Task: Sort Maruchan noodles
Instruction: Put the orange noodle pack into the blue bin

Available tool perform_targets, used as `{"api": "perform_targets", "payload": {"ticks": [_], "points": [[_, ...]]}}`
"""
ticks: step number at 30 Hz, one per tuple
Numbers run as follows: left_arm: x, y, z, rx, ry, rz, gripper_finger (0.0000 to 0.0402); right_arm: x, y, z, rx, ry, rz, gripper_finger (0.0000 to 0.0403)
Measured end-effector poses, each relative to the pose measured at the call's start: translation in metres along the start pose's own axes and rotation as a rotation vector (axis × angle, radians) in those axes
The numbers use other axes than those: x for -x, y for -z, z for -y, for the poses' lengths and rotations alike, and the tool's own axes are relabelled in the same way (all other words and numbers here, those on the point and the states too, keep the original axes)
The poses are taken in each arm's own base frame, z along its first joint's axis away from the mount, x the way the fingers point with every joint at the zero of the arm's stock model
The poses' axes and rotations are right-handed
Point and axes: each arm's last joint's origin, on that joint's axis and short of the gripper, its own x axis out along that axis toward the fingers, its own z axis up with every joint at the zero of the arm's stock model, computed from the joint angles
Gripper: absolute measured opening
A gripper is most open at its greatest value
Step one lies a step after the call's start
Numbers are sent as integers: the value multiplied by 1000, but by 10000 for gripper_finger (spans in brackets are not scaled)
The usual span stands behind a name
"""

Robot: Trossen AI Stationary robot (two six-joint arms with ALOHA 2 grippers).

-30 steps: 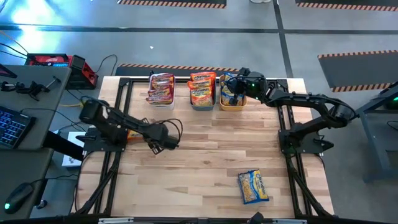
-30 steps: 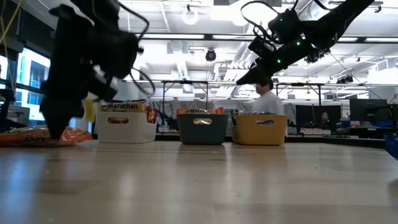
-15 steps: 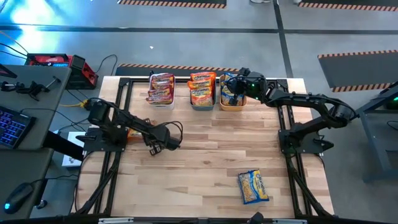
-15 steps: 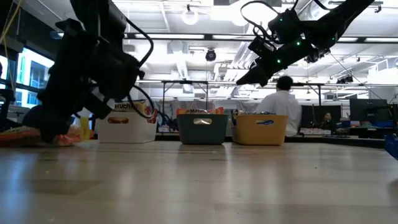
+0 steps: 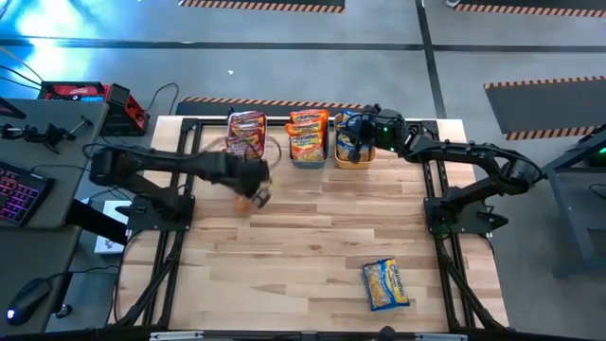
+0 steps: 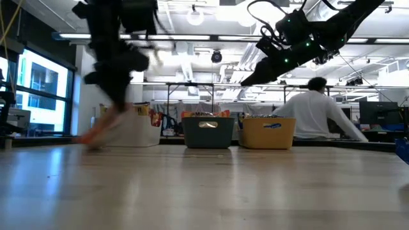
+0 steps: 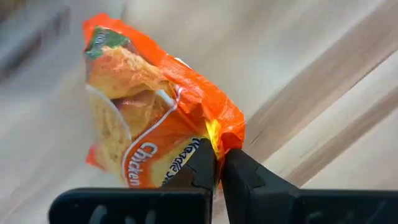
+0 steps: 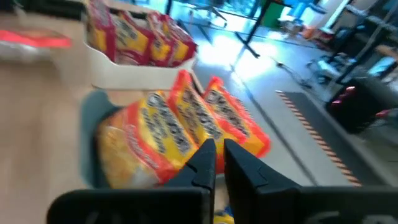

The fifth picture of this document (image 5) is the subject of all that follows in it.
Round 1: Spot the black computer mouse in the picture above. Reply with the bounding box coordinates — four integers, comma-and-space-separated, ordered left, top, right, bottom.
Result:
6, 278, 53, 328

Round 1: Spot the black clamp tool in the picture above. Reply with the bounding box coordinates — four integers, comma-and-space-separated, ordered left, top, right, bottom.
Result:
0, 115, 95, 155

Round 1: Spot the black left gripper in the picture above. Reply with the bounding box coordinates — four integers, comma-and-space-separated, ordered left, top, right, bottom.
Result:
222, 155, 275, 210

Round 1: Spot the black desk leg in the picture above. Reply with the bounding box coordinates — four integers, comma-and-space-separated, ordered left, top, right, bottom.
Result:
64, 199, 129, 246

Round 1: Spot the grey desk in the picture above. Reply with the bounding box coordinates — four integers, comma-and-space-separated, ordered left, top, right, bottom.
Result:
0, 98, 111, 229
0, 224, 82, 341

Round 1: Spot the white cardboard box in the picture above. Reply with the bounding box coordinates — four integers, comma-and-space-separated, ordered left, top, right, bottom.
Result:
93, 198, 133, 256

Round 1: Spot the white plastic bin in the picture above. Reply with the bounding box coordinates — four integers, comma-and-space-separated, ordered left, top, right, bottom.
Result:
224, 112, 269, 162

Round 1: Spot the red black power box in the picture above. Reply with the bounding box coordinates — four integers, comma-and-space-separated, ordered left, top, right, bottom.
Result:
101, 83, 151, 137

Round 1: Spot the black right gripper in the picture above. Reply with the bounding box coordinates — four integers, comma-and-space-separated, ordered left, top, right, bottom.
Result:
348, 103, 409, 165

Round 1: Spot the silver frame bracket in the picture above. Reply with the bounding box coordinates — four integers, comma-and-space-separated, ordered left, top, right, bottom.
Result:
150, 331, 205, 341
415, 332, 469, 341

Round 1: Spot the black stand foot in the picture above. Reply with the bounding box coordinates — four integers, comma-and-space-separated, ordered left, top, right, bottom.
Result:
0, 97, 27, 120

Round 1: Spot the black mat hazard-striped edge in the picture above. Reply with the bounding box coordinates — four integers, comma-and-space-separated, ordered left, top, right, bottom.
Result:
175, 97, 368, 118
483, 75, 606, 142
449, 0, 606, 19
178, 0, 346, 14

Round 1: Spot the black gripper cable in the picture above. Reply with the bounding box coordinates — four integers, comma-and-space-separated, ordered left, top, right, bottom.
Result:
203, 135, 284, 171

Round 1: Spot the backlit black keyboard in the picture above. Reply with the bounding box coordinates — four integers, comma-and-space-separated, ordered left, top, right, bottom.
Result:
0, 160, 57, 227

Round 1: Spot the red flat case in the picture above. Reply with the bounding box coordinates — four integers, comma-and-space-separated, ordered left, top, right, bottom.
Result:
38, 81, 109, 103

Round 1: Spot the yellow plastic bin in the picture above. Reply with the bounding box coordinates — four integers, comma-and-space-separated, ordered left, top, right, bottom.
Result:
333, 113, 379, 171

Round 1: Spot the teal plastic bin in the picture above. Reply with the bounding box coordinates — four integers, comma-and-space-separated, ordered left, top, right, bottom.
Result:
287, 112, 331, 171

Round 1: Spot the black side table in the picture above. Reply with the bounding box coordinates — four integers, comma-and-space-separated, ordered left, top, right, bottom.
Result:
520, 123, 606, 278

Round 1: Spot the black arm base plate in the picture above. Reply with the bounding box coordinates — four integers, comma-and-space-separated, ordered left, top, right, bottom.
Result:
123, 192, 196, 233
422, 195, 510, 236

